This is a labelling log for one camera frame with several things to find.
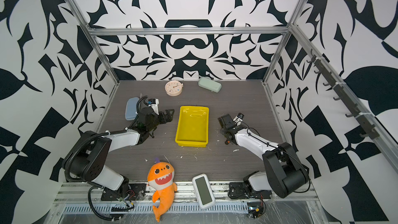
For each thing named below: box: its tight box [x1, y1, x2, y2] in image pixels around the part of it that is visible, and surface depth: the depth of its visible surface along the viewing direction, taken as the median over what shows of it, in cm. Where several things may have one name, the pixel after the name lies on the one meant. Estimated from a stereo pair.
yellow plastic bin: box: [174, 105, 210, 148], surface depth 96 cm
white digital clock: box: [192, 173, 217, 210], surface depth 73 cm
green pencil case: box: [197, 76, 222, 93], surface depth 118 cm
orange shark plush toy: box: [147, 161, 178, 223], surface depth 71 cm
